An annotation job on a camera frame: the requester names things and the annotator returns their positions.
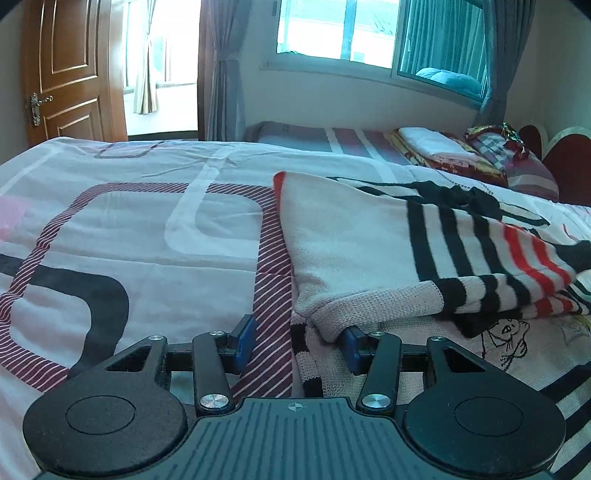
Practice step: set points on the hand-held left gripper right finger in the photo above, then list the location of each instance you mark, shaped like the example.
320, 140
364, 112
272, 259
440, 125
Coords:
353, 353

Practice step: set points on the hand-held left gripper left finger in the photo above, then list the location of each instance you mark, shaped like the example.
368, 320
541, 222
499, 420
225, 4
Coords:
244, 344

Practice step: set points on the striped knit sweater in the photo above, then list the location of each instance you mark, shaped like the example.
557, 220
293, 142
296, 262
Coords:
360, 244

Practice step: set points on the striped maroon bedding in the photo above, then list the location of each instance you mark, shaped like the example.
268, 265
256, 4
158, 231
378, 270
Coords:
323, 141

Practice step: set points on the folded white cloth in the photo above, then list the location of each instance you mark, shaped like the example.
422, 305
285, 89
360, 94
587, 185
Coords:
431, 141

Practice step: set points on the grey curtain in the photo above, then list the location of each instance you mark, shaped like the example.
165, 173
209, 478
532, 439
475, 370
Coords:
501, 55
224, 64

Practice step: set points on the red and white headboard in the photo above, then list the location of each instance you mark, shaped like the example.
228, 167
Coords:
575, 170

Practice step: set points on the white sheer curtain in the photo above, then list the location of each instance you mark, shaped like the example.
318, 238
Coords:
147, 60

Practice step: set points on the sliding glass window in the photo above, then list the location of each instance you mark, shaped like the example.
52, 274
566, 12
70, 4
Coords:
351, 32

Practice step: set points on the brown wooden door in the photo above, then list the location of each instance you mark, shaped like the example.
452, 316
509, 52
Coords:
74, 69

